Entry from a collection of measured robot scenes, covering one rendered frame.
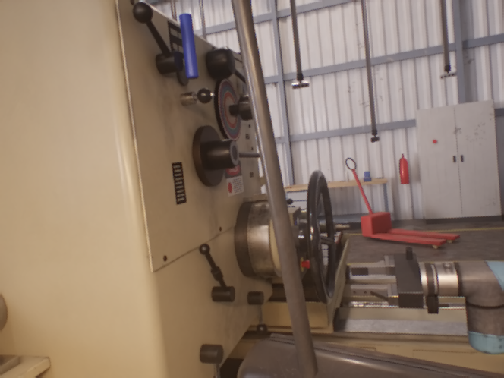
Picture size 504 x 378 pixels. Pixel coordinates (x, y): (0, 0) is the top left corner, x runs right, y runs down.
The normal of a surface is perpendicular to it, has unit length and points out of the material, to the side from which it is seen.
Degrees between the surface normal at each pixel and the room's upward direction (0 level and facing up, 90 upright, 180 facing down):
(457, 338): 90
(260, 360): 20
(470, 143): 90
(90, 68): 90
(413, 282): 26
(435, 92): 90
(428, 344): 0
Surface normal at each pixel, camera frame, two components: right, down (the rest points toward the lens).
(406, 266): -0.24, -0.85
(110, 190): -0.31, 0.10
